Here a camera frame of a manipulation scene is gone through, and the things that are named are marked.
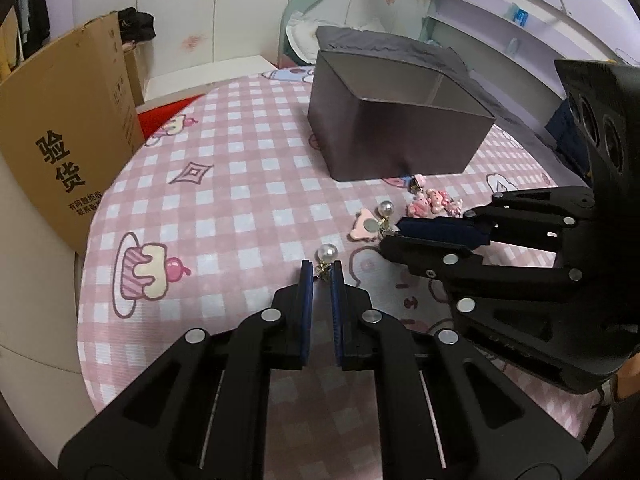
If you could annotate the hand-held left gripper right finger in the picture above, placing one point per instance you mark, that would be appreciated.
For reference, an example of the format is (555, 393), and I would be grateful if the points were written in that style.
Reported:
(337, 320)

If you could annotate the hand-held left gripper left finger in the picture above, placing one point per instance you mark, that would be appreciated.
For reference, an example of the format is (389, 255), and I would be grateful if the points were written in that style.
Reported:
(306, 310)

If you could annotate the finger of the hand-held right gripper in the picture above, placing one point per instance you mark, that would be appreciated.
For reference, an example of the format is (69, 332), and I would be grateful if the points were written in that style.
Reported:
(435, 230)
(425, 255)

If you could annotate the pink heart pearl earring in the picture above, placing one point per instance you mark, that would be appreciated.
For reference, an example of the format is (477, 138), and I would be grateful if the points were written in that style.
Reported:
(360, 230)

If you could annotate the grey storage box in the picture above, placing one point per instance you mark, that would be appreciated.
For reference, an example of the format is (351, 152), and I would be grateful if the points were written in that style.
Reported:
(400, 145)

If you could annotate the person's right forearm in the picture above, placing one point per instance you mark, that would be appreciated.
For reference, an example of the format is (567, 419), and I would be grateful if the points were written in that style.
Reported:
(625, 380)

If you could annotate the pink bear charm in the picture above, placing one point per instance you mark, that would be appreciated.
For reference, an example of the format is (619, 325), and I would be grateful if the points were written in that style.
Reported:
(442, 201)
(420, 206)

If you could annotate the small pink charm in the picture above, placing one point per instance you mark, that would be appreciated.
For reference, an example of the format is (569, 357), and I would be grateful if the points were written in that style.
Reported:
(419, 179)

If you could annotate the pink checked tablecloth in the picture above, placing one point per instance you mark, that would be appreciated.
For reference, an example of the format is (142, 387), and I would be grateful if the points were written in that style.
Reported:
(225, 210)

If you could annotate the small white ornament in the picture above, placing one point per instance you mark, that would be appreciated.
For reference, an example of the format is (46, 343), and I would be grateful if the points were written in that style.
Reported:
(512, 45)

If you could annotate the small blue box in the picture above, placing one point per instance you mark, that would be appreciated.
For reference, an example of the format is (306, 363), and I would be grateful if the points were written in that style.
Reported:
(520, 14)

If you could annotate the white pillow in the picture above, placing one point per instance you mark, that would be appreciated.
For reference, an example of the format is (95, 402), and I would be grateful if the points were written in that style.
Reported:
(305, 35)

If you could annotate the red mat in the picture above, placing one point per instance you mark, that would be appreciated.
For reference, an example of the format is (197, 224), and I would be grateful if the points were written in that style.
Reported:
(160, 117)

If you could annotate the pink flower sticker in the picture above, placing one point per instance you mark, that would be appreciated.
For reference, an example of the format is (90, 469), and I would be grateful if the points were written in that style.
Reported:
(192, 41)

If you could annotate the small cardboard box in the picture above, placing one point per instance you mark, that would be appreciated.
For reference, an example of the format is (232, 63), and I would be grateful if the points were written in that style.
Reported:
(135, 72)

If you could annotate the white wardrobe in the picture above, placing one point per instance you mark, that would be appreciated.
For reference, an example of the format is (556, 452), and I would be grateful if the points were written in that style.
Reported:
(240, 10)

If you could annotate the large cardboard box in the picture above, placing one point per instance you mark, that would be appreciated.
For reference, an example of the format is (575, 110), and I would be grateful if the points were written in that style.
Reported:
(60, 110)

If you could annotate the black bag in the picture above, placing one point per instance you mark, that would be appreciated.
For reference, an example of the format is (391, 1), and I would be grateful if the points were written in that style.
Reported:
(137, 25)

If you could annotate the row of hanging clothes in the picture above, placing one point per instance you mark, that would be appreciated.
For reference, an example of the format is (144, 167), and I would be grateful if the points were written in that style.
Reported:
(30, 10)

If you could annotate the white wall shelves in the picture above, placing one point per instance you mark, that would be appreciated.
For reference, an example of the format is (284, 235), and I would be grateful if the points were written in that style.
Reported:
(475, 15)

